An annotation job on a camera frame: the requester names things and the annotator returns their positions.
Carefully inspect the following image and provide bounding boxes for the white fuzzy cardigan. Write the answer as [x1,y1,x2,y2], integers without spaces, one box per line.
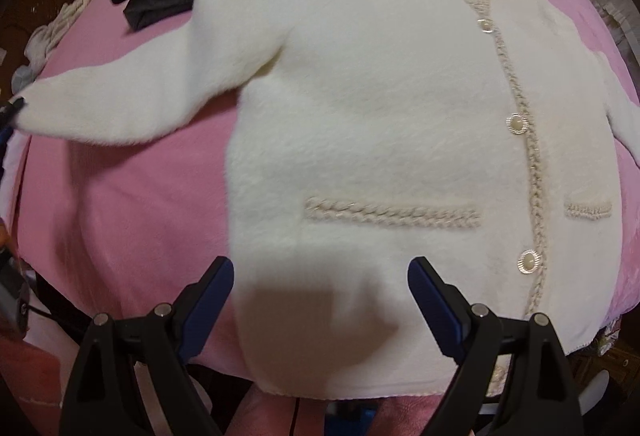
[16,0,639,399]

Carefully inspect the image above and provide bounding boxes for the pink pajama legs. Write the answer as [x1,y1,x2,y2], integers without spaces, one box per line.
[226,386,442,436]

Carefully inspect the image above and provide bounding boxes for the round patterned tin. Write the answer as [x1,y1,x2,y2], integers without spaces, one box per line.
[594,318,622,357]

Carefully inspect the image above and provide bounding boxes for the cream crumpled cloth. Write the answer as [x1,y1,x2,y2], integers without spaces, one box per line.
[11,0,91,94]

